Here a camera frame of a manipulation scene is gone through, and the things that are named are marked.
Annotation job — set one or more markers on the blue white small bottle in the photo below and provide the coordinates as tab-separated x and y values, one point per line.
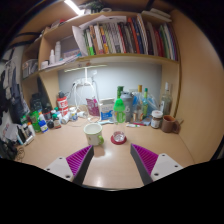
43	125

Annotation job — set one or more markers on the blue white carton box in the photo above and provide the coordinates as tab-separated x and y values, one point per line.
106	108

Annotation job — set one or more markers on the clear bottle green cap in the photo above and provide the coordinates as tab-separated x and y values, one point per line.
119	118

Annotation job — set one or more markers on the black bag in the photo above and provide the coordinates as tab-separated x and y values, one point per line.
35	102

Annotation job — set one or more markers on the green neck glass bottle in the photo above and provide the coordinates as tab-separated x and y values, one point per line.
145	103

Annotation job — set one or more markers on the pink snack pouch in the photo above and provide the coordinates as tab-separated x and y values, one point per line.
92	106

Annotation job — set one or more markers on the wooden bookshelf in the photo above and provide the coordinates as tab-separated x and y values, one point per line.
170	68

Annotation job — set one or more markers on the hanging dark clothes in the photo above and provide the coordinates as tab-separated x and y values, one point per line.
11	96

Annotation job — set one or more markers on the stack of papers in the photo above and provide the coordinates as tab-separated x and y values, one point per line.
62	62

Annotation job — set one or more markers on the ceiling light strip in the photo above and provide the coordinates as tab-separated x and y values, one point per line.
74	7

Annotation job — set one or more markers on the green container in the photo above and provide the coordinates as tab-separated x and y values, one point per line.
34	116

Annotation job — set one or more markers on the grey shaker bottle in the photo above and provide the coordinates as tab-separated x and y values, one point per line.
127	99

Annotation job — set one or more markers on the row of books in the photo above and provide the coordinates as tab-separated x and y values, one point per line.
133	35

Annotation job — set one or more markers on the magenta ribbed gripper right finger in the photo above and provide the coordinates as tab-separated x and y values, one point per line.
152	166

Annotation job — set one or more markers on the red white canister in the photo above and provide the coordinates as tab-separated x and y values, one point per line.
63	105

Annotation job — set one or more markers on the brown ceramic mug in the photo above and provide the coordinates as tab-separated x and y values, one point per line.
170	124

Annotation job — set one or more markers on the white enamel mug green rim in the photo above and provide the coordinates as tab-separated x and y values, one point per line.
93	134

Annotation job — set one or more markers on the white desk lamp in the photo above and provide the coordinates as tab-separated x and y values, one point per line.
79	85

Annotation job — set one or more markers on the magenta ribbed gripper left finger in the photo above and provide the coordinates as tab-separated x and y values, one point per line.
74	167

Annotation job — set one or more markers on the clear plastic storage box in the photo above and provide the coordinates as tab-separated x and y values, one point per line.
29	67

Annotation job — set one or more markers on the glass jar white lid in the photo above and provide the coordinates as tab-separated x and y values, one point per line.
156	118

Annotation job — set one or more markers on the tall clear glass bottle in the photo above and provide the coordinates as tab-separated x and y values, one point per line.
166	100

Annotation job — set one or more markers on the white bottle on shelf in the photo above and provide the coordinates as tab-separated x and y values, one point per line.
57	51

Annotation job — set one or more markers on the round red coaster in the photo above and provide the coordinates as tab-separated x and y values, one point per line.
118	140

